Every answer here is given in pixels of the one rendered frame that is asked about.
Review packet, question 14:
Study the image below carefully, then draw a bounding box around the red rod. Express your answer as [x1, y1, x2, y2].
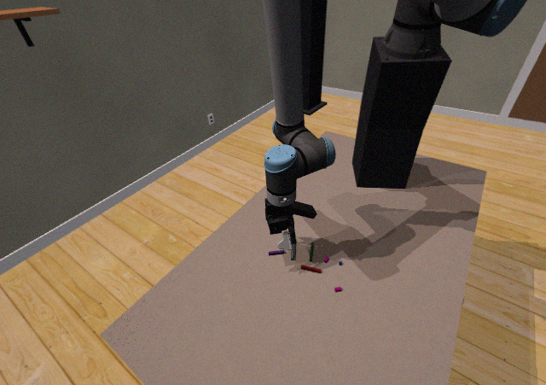
[301, 265, 321, 274]

